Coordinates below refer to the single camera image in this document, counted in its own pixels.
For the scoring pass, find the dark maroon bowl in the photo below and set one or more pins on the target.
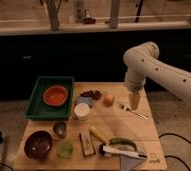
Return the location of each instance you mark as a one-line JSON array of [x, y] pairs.
[[38, 145]]

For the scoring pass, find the wooden block brush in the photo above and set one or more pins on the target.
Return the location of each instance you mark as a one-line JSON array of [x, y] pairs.
[[87, 144]]

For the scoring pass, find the grey cloth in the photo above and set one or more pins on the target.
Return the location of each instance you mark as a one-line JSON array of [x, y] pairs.
[[128, 163]]

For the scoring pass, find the blue grey sponge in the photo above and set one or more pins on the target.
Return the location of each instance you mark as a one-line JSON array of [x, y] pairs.
[[87, 100]]

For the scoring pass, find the orange apple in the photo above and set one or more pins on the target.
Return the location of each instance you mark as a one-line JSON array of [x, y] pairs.
[[109, 100]]

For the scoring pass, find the white paper cup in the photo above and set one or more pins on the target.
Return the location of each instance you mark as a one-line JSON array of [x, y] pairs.
[[81, 111]]

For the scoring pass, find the small metal cup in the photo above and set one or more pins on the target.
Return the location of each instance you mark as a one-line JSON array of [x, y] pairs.
[[60, 129]]

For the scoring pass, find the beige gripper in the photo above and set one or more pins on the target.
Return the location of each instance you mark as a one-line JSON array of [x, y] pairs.
[[134, 99]]

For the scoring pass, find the dark grapes bunch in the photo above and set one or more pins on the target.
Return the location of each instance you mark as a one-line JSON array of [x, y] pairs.
[[95, 94]]

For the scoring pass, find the green small lid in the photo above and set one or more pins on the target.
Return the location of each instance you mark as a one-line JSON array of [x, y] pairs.
[[65, 150]]

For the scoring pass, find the white handled knife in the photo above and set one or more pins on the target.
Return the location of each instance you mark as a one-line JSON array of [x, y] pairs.
[[107, 149]]

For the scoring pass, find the silver fork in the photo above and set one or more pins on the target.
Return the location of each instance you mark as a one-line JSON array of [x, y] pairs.
[[125, 108]]

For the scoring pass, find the dark red object on shelf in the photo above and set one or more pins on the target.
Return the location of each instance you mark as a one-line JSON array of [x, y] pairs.
[[89, 21]]

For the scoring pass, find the orange bowl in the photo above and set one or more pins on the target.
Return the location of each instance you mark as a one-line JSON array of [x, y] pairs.
[[55, 96]]

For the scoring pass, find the green plastic tray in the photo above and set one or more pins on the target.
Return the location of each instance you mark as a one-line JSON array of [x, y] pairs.
[[38, 110]]

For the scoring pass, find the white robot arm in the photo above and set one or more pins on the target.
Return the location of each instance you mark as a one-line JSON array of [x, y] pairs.
[[142, 62]]

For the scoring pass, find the green chili pepper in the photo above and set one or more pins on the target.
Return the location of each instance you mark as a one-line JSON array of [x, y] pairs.
[[122, 141]]

